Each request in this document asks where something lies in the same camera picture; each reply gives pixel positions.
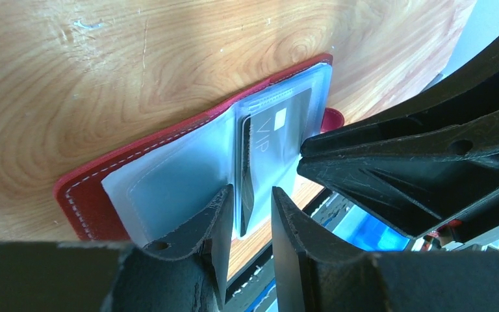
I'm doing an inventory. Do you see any red leather card holder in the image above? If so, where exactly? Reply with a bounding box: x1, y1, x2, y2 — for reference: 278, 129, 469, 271
54, 53, 344, 246

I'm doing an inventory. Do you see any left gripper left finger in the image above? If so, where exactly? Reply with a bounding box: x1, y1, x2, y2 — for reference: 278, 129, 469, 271
0, 185, 234, 311

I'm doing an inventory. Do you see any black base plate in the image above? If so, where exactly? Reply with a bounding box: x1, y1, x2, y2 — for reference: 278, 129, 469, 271
225, 189, 499, 312

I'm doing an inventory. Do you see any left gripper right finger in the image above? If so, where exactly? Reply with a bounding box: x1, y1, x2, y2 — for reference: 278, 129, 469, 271
271, 186, 499, 312

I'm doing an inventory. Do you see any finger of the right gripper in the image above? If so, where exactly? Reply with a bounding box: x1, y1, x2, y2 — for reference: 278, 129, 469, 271
296, 99, 499, 240
301, 36, 499, 157

